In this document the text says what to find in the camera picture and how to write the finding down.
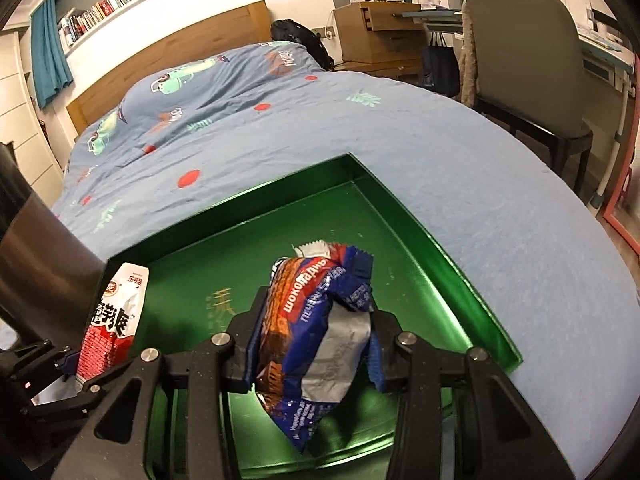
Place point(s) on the beige fluffy scarf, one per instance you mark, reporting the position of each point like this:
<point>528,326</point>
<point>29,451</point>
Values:
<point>468,65</point>

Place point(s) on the pink frame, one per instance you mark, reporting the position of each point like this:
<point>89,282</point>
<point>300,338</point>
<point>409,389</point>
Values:
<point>617,215</point>

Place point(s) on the green tray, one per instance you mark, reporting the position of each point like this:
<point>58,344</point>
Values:
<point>310,210</point>

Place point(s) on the blue printed bed blanket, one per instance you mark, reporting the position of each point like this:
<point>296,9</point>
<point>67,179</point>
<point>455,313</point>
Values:
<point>400,160</point>

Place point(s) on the teal curtain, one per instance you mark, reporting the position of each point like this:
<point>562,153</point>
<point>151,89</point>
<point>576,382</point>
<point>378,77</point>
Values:
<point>50,55</point>

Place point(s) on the grey chair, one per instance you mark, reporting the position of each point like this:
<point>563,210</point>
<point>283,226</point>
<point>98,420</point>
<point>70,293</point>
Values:
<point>525,50</point>

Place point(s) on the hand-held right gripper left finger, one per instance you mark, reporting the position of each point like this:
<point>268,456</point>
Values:
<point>245,342</point>

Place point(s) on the white wardrobe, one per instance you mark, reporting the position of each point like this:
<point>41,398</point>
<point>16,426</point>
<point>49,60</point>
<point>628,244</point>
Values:
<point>20,120</point>

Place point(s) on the wooden cabinet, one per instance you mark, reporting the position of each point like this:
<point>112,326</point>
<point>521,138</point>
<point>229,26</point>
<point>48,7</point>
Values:
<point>380,40</point>

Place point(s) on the red and white snack packet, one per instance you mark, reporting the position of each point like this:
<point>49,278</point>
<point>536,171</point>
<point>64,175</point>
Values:
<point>112,320</point>

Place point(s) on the blue snack packet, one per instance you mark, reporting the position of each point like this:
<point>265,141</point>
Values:
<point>310,320</point>

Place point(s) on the light desk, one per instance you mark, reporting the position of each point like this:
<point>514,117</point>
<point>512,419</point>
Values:
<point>602,62</point>

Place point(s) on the wall socket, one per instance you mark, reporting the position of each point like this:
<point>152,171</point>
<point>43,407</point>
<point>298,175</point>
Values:
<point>325,31</point>

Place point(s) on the black backpack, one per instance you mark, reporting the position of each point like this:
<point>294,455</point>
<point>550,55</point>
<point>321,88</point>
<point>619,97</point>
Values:
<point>300,40</point>

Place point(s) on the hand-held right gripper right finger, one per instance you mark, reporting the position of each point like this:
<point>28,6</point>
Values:
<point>387,355</point>

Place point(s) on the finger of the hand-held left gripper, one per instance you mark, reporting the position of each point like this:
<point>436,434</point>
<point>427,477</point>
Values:
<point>75,404</point>
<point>30,362</point>

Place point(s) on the wooden headboard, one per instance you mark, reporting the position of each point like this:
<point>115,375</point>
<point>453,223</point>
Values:
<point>165,50</point>

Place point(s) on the dark tote bag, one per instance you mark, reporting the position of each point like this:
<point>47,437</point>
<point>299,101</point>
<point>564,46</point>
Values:
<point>440,67</point>

